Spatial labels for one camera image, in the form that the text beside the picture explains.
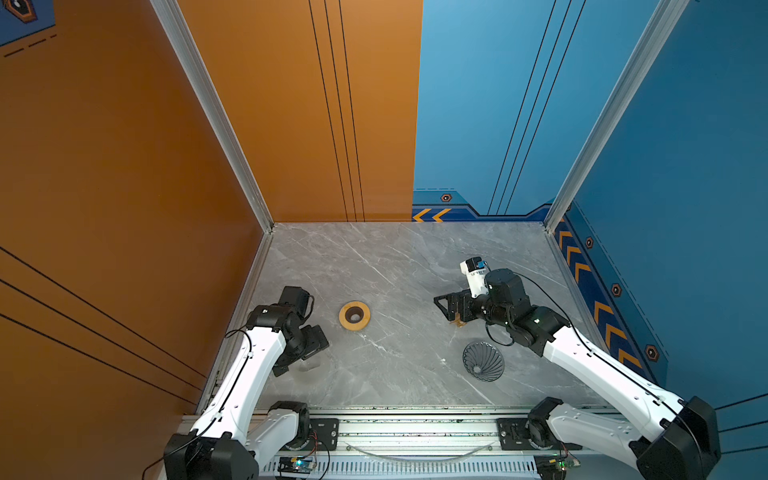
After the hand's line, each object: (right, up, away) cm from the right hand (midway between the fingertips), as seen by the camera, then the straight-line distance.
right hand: (446, 297), depth 77 cm
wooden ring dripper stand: (-26, -8, +17) cm, 32 cm away
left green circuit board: (-37, -39, -6) cm, 54 cm away
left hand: (-36, -14, +1) cm, 39 cm away
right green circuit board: (+24, -39, -7) cm, 46 cm away
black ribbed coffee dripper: (+11, -19, +5) cm, 22 cm away
